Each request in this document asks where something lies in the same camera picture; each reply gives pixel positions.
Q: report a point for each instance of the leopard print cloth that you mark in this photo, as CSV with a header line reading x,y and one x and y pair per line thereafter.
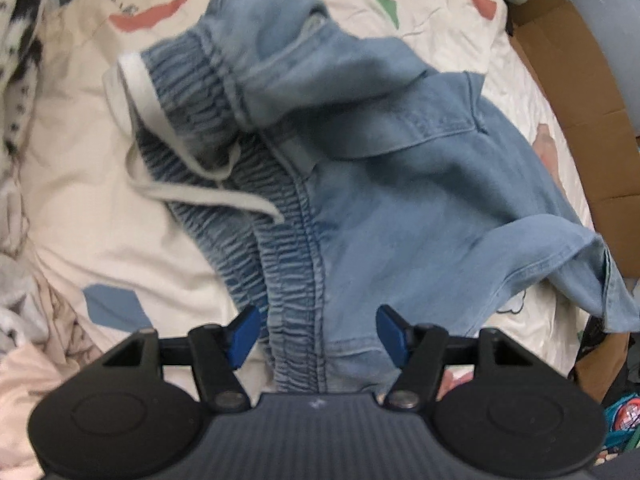
x,y
590,330

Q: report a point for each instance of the white fluffy black-dotted blanket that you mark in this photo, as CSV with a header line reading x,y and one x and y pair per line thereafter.
x,y
20,35

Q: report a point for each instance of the flattened cardboard box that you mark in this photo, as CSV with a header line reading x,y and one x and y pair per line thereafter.
x,y
600,160

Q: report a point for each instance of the pale pink crumpled cloth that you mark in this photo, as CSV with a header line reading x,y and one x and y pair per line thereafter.
x,y
30,385

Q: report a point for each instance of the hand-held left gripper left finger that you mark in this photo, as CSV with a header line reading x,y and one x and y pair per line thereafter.
x,y
242,337

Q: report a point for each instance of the cream bear print bedsheet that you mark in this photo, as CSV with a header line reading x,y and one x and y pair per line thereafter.
x,y
100,210

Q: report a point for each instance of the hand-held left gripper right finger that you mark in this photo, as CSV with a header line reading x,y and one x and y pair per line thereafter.
x,y
392,337

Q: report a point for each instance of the teal printed cloth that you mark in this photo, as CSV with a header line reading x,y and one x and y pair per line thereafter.
x,y
622,420

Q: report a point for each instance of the grey upholstered panel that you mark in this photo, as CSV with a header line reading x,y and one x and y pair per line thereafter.
x,y
615,35

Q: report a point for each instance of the brown folded cloth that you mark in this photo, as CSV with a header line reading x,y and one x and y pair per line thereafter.
x,y
600,375

